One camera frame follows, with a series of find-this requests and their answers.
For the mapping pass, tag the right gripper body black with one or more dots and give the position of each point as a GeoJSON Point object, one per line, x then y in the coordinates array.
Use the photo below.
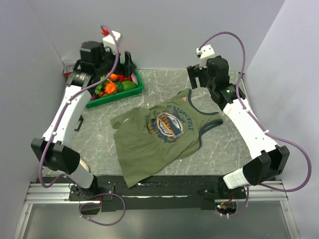
{"type": "Point", "coordinates": [204, 81]}

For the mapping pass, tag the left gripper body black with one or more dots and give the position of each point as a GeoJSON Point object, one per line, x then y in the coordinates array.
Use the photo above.
{"type": "Point", "coordinates": [108, 60]}

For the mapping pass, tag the olive green tank top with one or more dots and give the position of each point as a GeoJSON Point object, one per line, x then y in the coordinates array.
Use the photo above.
{"type": "Point", "coordinates": [147, 140]}

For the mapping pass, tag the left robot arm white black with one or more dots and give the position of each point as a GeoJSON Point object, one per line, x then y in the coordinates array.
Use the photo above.
{"type": "Point", "coordinates": [97, 62]}

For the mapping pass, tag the red toy pepper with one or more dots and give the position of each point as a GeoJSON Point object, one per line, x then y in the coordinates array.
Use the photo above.
{"type": "Point", "coordinates": [124, 78]}

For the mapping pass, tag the green toy pepper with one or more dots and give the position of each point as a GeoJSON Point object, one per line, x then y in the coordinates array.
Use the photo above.
{"type": "Point", "coordinates": [128, 85]}

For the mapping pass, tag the orange toy fruit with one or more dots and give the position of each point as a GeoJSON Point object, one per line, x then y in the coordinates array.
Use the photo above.
{"type": "Point", "coordinates": [113, 77]}

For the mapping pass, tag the green plastic tray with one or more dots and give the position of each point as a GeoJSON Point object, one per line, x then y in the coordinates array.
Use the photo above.
{"type": "Point", "coordinates": [100, 98]}

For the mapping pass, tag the orange toy pumpkin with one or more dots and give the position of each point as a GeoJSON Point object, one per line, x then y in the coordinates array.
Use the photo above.
{"type": "Point", "coordinates": [110, 88]}

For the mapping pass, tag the red white carton box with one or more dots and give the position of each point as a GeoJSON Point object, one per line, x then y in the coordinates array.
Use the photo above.
{"type": "Point", "coordinates": [68, 68]}

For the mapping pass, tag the white toy radish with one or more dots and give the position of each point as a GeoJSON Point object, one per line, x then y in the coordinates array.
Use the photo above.
{"type": "Point", "coordinates": [84, 165]}

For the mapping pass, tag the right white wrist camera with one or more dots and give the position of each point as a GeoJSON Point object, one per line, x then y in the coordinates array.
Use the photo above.
{"type": "Point", "coordinates": [206, 52]}

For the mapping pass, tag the black square frame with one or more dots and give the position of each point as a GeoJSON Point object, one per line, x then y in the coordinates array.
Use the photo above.
{"type": "Point", "coordinates": [80, 122]}

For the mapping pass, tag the aluminium rail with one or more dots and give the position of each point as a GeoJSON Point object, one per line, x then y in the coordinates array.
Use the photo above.
{"type": "Point", "coordinates": [59, 194]}

